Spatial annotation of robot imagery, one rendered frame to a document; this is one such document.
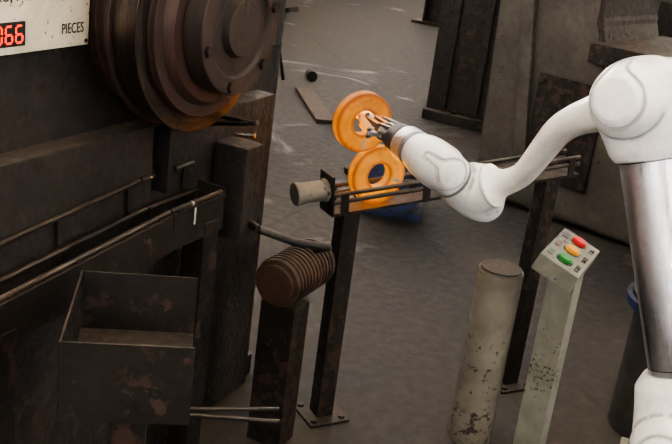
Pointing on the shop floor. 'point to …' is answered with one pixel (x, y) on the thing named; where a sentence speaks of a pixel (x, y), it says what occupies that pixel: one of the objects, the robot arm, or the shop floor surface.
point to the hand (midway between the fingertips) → (363, 115)
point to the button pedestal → (550, 341)
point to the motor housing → (283, 336)
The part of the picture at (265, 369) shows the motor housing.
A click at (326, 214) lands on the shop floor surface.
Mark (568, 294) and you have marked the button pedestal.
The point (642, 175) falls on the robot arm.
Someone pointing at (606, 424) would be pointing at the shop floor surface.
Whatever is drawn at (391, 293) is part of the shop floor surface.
